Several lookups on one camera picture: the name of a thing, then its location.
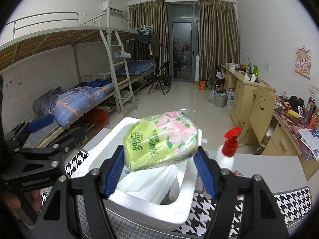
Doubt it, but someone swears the wooden smiley chair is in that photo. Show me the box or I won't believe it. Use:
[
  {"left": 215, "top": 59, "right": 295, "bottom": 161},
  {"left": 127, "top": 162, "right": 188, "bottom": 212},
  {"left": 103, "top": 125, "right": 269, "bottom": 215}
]
[{"left": 239, "top": 85, "right": 276, "bottom": 148}]

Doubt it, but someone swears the white pump lotion bottle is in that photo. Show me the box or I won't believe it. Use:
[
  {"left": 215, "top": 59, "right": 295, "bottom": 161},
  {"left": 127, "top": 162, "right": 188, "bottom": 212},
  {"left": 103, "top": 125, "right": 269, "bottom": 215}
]
[{"left": 215, "top": 126, "right": 242, "bottom": 171}]

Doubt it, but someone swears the white foam box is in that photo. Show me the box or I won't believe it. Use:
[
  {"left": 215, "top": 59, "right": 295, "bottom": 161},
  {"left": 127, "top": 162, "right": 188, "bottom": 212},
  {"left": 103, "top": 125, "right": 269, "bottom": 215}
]
[{"left": 75, "top": 117, "right": 204, "bottom": 226}]

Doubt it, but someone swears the blue plaid quilt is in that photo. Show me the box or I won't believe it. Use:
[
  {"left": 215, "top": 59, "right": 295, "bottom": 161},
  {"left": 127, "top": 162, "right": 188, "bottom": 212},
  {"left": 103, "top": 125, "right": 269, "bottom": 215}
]
[{"left": 32, "top": 79, "right": 114, "bottom": 129}]

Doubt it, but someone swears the red snack packet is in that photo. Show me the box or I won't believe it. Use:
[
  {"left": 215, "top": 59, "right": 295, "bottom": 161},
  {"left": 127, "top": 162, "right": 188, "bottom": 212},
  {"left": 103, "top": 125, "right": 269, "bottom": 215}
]
[{"left": 233, "top": 170, "right": 243, "bottom": 177}]

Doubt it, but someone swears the green tissue pack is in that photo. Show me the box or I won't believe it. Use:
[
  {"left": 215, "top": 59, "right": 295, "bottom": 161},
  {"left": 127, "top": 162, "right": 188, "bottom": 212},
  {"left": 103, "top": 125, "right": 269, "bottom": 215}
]
[{"left": 123, "top": 110, "right": 198, "bottom": 171}]

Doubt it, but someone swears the wooden desk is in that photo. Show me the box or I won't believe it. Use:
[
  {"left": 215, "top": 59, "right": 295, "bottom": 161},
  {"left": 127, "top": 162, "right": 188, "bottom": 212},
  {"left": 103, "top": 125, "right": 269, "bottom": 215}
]
[{"left": 222, "top": 66, "right": 318, "bottom": 179}]

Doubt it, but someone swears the metal bunk bed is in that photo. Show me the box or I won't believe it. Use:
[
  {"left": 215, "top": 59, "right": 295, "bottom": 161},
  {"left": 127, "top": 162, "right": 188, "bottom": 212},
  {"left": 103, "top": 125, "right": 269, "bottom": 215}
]
[{"left": 1, "top": 17, "right": 155, "bottom": 147}]

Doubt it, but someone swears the white paper tissue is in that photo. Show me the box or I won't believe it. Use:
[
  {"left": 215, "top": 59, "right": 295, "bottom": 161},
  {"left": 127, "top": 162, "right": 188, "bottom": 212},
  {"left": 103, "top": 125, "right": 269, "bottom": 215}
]
[{"left": 117, "top": 161, "right": 187, "bottom": 205}]

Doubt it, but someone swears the white air conditioner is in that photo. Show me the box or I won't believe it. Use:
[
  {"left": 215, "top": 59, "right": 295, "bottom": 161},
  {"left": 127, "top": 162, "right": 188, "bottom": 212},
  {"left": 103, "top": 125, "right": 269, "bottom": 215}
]
[{"left": 102, "top": 0, "right": 124, "bottom": 14}]

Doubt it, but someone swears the houndstooth table cloth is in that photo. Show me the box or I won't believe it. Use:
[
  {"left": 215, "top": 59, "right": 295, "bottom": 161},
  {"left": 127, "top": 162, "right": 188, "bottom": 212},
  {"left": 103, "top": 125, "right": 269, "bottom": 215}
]
[{"left": 39, "top": 149, "right": 312, "bottom": 239}]

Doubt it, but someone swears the black folding chair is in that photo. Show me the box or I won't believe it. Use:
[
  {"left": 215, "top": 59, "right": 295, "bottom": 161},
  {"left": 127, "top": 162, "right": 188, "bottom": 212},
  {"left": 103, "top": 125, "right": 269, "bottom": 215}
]
[{"left": 148, "top": 61, "right": 171, "bottom": 95}]

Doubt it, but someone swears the glass balcony door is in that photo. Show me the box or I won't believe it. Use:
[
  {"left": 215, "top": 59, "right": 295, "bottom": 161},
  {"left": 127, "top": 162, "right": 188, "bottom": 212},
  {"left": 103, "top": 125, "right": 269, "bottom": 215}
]
[{"left": 172, "top": 22, "right": 194, "bottom": 82}]

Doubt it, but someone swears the anime girl poster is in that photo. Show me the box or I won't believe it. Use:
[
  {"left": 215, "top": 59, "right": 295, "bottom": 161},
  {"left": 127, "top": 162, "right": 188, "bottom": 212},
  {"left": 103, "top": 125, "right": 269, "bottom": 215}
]
[{"left": 295, "top": 46, "right": 312, "bottom": 79}]

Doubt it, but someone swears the brown curtain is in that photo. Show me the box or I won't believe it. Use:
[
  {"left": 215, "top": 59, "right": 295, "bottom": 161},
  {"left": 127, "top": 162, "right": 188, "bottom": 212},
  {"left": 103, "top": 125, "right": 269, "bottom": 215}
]
[{"left": 198, "top": 0, "right": 239, "bottom": 81}]

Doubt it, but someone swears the metal bucket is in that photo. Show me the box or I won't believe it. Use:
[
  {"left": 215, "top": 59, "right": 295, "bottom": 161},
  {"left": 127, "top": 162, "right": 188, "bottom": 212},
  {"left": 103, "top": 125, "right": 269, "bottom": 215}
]
[{"left": 214, "top": 88, "right": 228, "bottom": 107}]

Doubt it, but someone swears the person left hand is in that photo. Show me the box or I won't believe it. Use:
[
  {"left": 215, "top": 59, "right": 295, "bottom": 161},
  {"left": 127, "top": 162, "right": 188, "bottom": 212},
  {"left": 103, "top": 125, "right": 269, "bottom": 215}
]
[{"left": 2, "top": 188, "right": 43, "bottom": 220}]

